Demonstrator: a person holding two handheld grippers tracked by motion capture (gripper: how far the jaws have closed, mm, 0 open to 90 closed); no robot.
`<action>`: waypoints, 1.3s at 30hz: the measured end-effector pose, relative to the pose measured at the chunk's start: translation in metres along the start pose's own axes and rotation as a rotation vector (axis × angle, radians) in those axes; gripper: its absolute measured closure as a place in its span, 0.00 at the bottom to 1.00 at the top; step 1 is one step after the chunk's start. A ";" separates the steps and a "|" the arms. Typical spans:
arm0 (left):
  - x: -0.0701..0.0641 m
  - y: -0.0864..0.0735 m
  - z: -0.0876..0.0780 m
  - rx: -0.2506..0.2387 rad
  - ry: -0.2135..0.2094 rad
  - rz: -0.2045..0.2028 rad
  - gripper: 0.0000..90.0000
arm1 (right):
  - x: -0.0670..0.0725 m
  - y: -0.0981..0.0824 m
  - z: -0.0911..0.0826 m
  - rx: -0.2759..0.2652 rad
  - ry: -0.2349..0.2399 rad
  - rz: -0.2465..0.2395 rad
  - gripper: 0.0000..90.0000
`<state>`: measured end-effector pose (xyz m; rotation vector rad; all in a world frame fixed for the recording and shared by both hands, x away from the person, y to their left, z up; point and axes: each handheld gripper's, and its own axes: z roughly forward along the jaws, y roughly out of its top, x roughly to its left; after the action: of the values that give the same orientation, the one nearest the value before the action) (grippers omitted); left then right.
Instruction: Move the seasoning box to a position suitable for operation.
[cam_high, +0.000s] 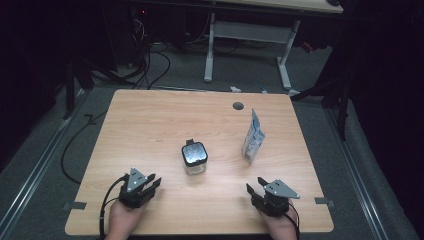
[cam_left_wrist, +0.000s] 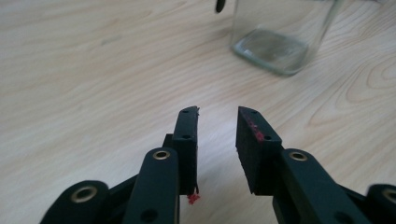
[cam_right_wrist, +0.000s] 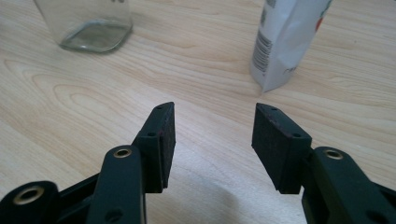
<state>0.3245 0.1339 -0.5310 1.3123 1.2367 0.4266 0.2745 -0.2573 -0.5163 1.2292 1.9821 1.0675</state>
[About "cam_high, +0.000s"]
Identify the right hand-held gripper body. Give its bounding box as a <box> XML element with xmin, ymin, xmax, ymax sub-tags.
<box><xmin>251</xmin><ymin>179</ymin><xmax>301</xmax><ymax>218</ymax></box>

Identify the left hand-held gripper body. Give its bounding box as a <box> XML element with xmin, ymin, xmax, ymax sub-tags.
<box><xmin>118</xmin><ymin>167</ymin><xmax>154</xmax><ymax>210</ymax></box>

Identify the blue and white pouch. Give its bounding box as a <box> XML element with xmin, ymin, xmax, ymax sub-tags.
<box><xmin>241</xmin><ymin>108</ymin><xmax>266</xmax><ymax>165</ymax></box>

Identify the clear jar with black lid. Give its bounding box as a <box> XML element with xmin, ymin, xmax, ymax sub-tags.
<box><xmin>181</xmin><ymin>138</ymin><xmax>209</xmax><ymax>176</ymax></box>

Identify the person's right hand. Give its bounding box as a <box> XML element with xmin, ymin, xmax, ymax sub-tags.
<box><xmin>258</xmin><ymin>199</ymin><xmax>299</xmax><ymax>240</ymax></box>

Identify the person's left hand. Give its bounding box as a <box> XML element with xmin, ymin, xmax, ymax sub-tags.
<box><xmin>105</xmin><ymin>199</ymin><xmax>148</xmax><ymax>240</ymax></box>

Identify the grey tape strip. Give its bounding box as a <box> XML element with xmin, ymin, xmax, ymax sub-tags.
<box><xmin>62</xmin><ymin>201</ymin><xmax>87</xmax><ymax>212</ymax></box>
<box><xmin>314</xmin><ymin>196</ymin><xmax>336</xmax><ymax>206</ymax></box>

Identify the black metal stand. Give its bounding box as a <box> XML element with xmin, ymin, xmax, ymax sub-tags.
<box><xmin>290</xmin><ymin>63</ymin><xmax>352</xmax><ymax>142</ymax></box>
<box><xmin>62</xmin><ymin>59</ymin><xmax>95</xmax><ymax>121</ymax></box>

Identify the right hand-held gripper black cable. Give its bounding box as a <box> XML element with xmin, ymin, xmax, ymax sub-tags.
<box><xmin>283</xmin><ymin>200</ymin><xmax>301</xmax><ymax>240</ymax></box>

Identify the hand-held gripper black cable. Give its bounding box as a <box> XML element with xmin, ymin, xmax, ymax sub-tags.
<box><xmin>98</xmin><ymin>174</ymin><xmax>130</xmax><ymax>240</ymax></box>
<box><xmin>283</xmin><ymin>200</ymin><xmax>301</xmax><ymax>240</ymax></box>

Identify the left hand-held gripper black cable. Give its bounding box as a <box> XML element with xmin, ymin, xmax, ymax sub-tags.
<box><xmin>98</xmin><ymin>174</ymin><xmax>130</xmax><ymax>240</ymax></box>

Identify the long black floor cable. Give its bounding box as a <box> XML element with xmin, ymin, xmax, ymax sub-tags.
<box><xmin>60</xmin><ymin>109</ymin><xmax>109</xmax><ymax>185</ymax></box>

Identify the metal floor rail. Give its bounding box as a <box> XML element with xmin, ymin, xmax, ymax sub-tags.
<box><xmin>323</xmin><ymin>105</ymin><xmax>390</xmax><ymax>240</ymax></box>
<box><xmin>0</xmin><ymin>89</ymin><xmax>90</xmax><ymax>236</ymax></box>

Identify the bundle of black floor cables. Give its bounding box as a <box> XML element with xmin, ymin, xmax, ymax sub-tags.
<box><xmin>128</xmin><ymin>16</ymin><xmax>172</xmax><ymax>91</ymax></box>

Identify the desk with white metal frame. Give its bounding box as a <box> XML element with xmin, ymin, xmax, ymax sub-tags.
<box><xmin>203</xmin><ymin>0</ymin><xmax>345</xmax><ymax>92</ymax></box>

